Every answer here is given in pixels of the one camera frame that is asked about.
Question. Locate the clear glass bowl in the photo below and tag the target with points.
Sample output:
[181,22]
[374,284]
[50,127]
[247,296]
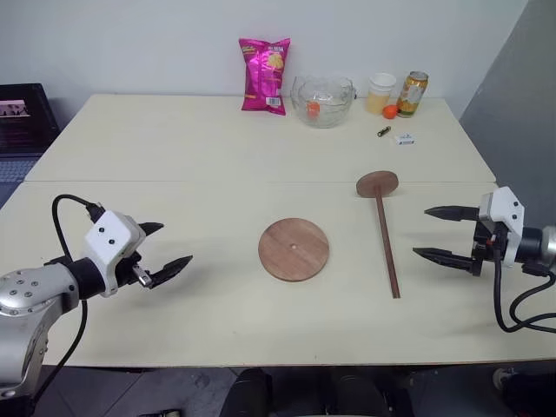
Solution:
[321,102]

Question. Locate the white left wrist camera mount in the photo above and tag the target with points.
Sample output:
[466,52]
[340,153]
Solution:
[108,236]

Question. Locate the small orange item in bowl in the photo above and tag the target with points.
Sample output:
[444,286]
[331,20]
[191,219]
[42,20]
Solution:
[313,110]

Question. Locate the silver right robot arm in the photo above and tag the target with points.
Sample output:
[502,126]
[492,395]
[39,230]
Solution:
[536,245]

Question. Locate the yellow green drink can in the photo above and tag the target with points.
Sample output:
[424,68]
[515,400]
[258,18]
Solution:
[412,95]

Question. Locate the wooden stand with rod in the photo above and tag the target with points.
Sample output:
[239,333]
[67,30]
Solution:
[388,247]

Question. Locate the small white box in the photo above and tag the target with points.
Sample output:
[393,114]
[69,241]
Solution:
[405,139]

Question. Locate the grey caster wheel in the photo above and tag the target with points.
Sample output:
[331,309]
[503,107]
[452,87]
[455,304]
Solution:
[503,379]

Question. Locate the dark laptop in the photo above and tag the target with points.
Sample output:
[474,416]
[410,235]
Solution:
[21,126]

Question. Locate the round wooden base disc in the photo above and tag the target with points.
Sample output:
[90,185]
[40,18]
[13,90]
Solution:
[293,249]

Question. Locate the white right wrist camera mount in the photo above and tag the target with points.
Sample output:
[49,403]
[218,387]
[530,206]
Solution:
[506,213]

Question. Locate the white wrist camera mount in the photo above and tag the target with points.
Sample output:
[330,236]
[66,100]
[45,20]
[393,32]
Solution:
[108,236]
[506,213]

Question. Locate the dark rounded shape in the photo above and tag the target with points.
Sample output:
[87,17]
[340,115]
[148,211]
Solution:
[247,393]

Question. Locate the small metal clip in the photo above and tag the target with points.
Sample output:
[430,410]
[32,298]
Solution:
[383,131]

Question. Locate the pink chip bag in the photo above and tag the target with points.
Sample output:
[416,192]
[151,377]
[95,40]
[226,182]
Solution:
[263,74]

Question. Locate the small orange fruit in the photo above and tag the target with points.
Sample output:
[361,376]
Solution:
[390,111]

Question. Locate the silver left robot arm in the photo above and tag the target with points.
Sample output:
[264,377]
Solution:
[26,299]

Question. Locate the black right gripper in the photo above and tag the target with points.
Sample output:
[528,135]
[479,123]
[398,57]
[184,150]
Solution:
[484,241]

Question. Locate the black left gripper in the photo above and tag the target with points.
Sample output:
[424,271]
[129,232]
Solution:
[130,271]

